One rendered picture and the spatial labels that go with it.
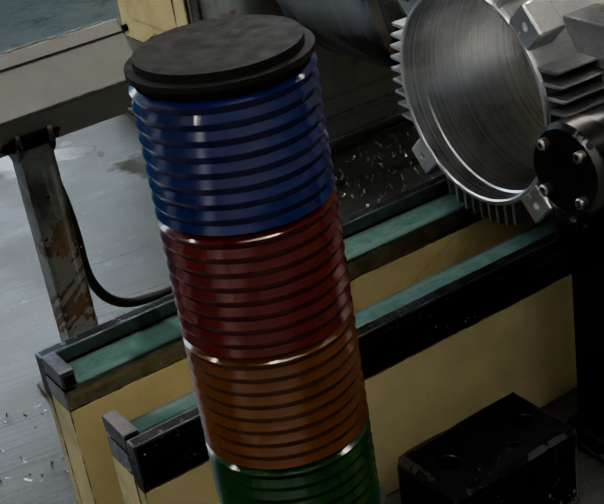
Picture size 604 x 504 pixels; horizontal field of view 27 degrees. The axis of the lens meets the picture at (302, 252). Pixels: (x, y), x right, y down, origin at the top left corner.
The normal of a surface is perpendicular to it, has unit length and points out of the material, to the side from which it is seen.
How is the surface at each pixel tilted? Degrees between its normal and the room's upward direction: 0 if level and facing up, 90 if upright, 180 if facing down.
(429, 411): 90
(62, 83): 51
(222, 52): 0
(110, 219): 0
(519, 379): 90
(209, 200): 65
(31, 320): 0
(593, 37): 90
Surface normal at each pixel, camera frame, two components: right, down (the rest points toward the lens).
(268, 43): -0.15, -0.88
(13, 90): 0.34, -0.30
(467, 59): 0.52, 0.24
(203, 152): -0.29, 0.07
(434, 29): 0.55, 0.61
